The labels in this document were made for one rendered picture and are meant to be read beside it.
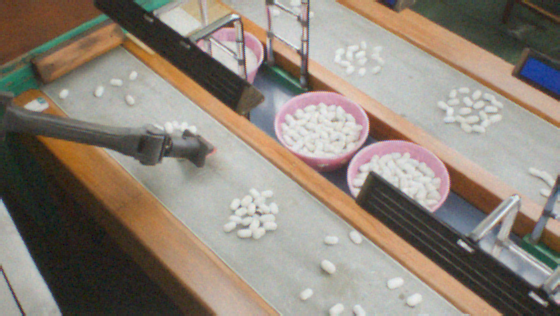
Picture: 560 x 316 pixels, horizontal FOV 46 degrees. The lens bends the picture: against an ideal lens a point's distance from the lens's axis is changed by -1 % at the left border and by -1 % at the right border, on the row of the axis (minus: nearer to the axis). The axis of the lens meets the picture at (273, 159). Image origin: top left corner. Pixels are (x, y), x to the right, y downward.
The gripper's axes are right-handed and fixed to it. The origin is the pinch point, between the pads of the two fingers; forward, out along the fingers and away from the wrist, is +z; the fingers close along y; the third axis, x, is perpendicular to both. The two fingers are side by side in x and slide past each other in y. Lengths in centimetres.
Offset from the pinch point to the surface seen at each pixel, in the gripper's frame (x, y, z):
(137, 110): 4.7, 30.2, -2.3
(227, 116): -7.4, 7.1, 8.2
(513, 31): -74, 15, 203
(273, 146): -8.2, -10.8, 9.2
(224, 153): 0.2, -1.4, 3.2
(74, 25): -7, 61, -11
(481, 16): -73, 34, 202
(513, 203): -35, -78, -14
